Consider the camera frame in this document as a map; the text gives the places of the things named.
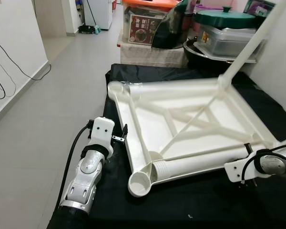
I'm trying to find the white plastic table top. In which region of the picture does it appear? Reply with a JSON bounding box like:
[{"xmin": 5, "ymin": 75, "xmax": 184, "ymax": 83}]
[{"xmin": 107, "ymin": 79, "xmax": 283, "ymax": 198}]

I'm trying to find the white plastic table leg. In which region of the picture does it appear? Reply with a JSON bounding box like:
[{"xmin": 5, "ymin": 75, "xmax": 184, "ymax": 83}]
[
  {"xmin": 126, "ymin": 79, "xmax": 222, "ymax": 96},
  {"xmin": 150, "ymin": 147, "xmax": 253, "ymax": 184},
  {"xmin": 218, "ymin": 0, "xmax": 286, "ymax": 89}
]

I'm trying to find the black tablecloth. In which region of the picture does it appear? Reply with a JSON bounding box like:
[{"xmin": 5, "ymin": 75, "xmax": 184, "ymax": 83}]
[{"xmin": 48, "ymin": 63, "xmax": 286, "ymax": 229}]

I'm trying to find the red printed box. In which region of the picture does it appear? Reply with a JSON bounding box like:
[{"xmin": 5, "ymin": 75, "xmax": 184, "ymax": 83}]
[{"xmin": 129, "ymin": 14, "xmax": 163, "ymax": 46}]

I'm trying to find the clear plastic storage box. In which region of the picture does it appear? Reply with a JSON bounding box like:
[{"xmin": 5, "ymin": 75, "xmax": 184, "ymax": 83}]
[{"xmin": 200, "ymin": 26, "xmax": 267, "ymax": 60}]

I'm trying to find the black floor mop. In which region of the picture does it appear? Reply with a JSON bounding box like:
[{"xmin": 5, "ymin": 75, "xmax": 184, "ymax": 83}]
[{"xmin": 78, "ymin": 25, "xmax": 102, "ymax": 35}]

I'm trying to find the black bag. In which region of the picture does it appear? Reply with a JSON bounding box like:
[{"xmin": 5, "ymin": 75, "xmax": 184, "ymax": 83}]
[{"xmin": 153, "ymin": 0, "xmax": 196, "ymax": 49}]

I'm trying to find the white refrigerator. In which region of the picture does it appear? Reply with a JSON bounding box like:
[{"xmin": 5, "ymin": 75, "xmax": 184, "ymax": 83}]
[{"xmin": 83, "ymin": 0, "xmax": 114, "ymax": 30}]

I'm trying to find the green pot lid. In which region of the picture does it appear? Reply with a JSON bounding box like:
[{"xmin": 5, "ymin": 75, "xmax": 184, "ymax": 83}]
[{"xmin": 194, "ymin": 6, "xmax": 257, "ymax": 29}]

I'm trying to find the dark printed carton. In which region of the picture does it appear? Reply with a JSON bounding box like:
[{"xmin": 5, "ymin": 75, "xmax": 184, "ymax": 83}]
[{"xmin": 243, "ymin": 0, "xmax": 277, "ymax": 17}]

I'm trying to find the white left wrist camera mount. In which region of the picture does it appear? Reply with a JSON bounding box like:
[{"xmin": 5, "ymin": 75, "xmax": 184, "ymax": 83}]
[{"xmin": 90, "ymin": 116, "xmax": 116, "ymax": 156}]

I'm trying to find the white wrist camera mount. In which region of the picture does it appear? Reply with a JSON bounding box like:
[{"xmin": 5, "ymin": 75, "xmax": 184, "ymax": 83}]
[
  {"xmin": 90, "ymin": 116, "xmax": 116, "ymax": 156},
  {"xmin": 224, "ymin": 157, "xmax": 258, "ymax": 184}
]

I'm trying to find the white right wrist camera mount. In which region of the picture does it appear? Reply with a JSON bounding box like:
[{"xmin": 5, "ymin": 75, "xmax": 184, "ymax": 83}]
[{"xmin": 224, "ymin": 157, "xmax": 258, "ymax": 184}]

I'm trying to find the black wall cable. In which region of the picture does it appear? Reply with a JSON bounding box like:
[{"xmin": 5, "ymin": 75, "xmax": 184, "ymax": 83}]
[{"xmin": 0, "ymin": 33, "xmax": 52, "ymax": 108}]

